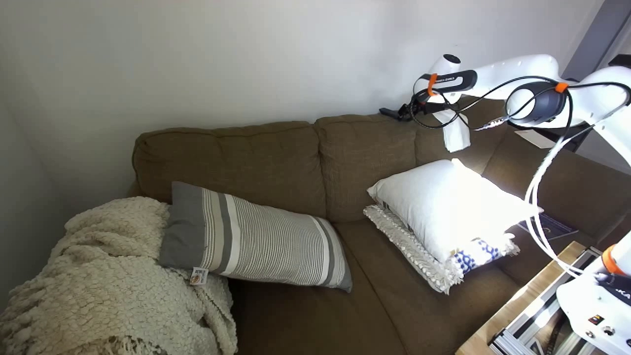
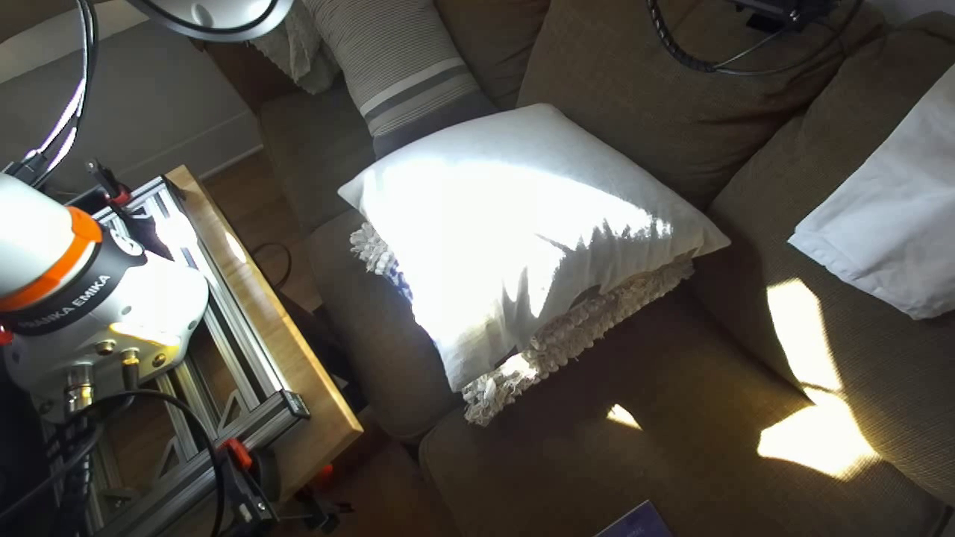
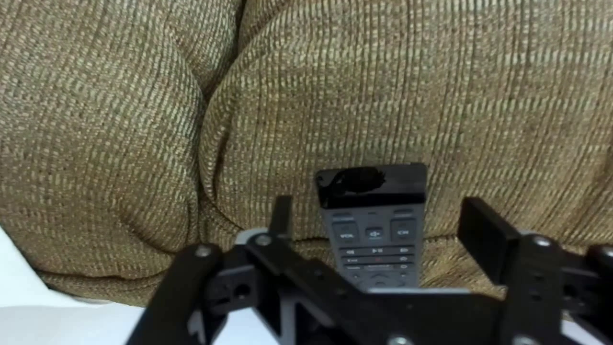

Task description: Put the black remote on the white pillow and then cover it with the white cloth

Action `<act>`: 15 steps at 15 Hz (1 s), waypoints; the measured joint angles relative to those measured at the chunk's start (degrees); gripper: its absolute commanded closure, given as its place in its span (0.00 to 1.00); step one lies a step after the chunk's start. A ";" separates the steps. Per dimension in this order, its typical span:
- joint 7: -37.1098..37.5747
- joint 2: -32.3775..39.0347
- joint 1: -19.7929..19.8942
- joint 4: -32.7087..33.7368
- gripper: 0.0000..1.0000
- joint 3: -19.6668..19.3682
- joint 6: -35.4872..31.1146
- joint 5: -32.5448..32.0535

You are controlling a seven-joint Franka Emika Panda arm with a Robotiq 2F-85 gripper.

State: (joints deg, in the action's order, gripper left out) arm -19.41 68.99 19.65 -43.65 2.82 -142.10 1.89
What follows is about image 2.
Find lace trimmed blue patterned pillow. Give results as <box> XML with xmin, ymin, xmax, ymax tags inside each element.
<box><xmin>345</xmin><ymin>220</ymin><xmax>697</xmax><ymax>431</ymax></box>

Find dark blue book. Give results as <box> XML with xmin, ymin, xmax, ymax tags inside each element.
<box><xmin>594</xmin><ymin>498</ymin><xmax>676</xmax><ymax>537</ymax></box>

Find aluminium mounting frame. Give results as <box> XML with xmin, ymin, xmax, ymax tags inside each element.
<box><xmin>56</xmin><ymin>176</ymin><xmax>312</xmax><ymax>537</ymax></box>

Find red clamp handle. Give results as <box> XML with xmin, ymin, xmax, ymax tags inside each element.
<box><xmin>221</xmin><ymin>435</ymin><xmax>261</xmax><ymax>477</ymax></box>

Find black base cable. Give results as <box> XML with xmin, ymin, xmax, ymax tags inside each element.
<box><xmin>0</xmin><ymin>385</ymin><xmax>232</xmax><ymax>537</ymax></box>

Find brown fabric sofa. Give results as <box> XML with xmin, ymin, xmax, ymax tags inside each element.
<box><xmin>202</xmin><ymin>0</ymin><xmax>955</xmax><ymax>537</ymax></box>

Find white cloth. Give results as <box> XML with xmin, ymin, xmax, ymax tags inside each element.
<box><xmin>784</xmin><ymin>64</ymin><xmax>955</xmax><ymax>325</ymax></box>

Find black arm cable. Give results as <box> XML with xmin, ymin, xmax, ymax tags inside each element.
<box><xmin>645</xmin><ymin>0</ymin><xmax>802</xmax><ymax>77</ymax></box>

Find white cable bundle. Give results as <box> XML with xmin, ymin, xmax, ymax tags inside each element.
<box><xmin>6</xmin><ymin>0</ymin><xmax>103</xmax><ymax>191</ymax></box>

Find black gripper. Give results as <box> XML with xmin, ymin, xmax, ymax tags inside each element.
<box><xmin>730</xmin><ymin>0</ymin><xmax>834</xmax><ymax>31</ymax></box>

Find grey striped pillow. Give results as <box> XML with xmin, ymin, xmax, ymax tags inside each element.
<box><xmin>312</xmin><ymin>0</ymin><xmax>502</xmax><ymax>162</ymax></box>

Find cream knitted blanket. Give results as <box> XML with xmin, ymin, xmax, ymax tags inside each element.
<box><xmin>248</xmin><ymin>0</ymin><xmax>344</xmax><ymax>100</ymax></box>

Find wooden robot table board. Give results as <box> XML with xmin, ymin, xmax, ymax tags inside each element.
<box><xmin>160</xmin><ymin>162</ymin><xmax>366</xmax><ymax>505</ymax></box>

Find white pillow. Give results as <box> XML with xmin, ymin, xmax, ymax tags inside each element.
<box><xmin>335</xmin><ymin>103</ymin><xmax>735</xmax><ymax>394</ymax></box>

